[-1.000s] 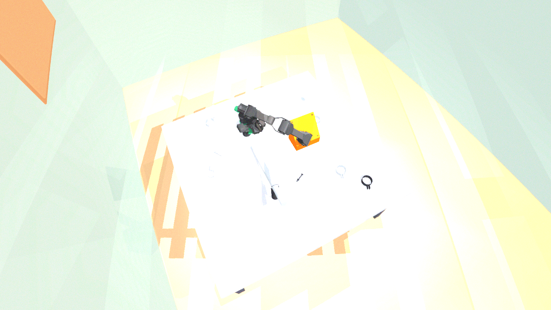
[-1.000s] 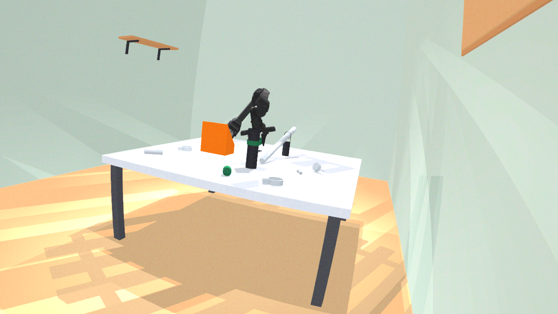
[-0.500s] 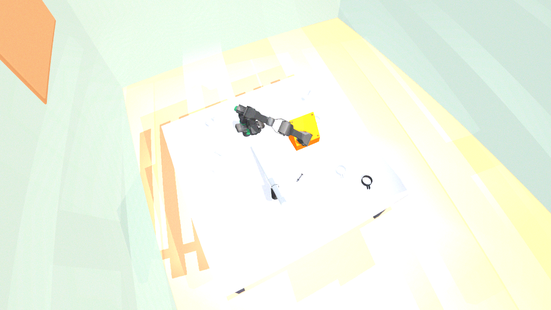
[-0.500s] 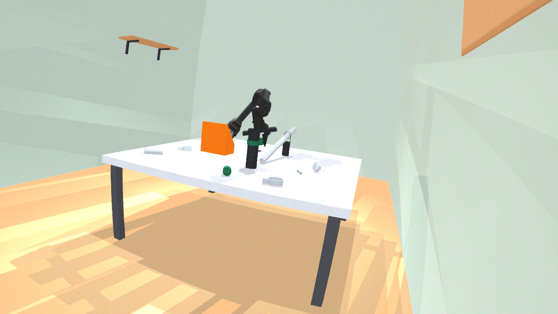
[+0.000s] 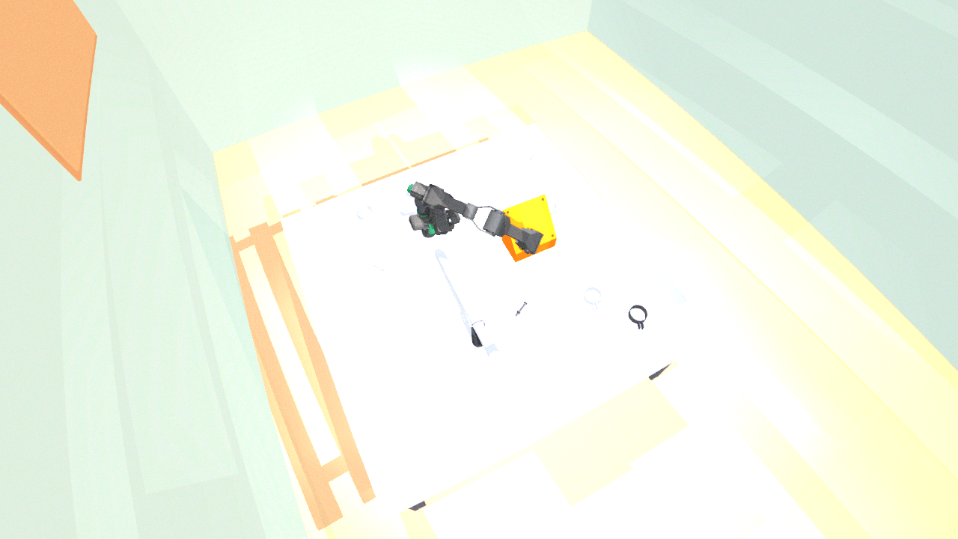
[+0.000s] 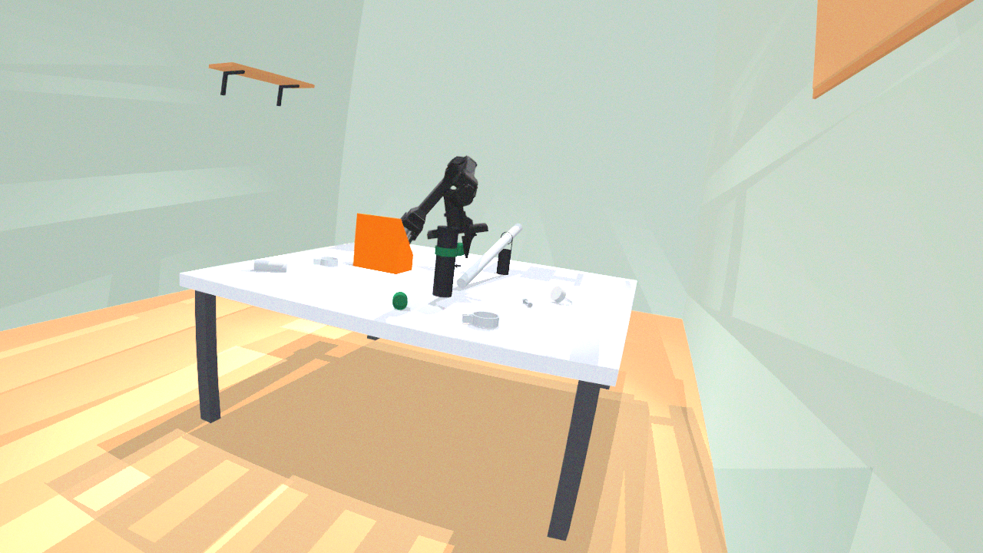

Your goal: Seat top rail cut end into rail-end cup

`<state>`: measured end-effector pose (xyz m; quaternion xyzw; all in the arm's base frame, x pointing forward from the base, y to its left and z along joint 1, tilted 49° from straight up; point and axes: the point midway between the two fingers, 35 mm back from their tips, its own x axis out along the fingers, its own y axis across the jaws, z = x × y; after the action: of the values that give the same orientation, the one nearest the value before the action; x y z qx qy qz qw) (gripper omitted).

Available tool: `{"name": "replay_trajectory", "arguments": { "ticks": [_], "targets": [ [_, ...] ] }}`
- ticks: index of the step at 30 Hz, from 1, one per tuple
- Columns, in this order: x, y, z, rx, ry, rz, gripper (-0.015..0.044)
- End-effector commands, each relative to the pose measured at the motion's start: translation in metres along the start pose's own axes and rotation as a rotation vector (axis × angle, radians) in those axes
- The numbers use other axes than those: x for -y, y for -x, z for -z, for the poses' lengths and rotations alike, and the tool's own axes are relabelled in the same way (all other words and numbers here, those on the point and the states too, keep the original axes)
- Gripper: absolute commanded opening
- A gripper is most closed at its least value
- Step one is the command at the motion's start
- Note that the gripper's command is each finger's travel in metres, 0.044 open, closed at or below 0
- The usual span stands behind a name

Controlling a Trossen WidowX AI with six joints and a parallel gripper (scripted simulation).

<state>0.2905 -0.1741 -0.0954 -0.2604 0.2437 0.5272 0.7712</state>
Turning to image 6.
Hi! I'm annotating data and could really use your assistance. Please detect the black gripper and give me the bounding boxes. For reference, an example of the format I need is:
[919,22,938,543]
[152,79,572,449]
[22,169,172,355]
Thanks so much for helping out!
[427,208,488,258]

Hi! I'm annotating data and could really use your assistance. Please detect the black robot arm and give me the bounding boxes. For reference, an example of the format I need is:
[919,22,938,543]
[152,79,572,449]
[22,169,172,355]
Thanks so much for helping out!
[400,156,478,245]

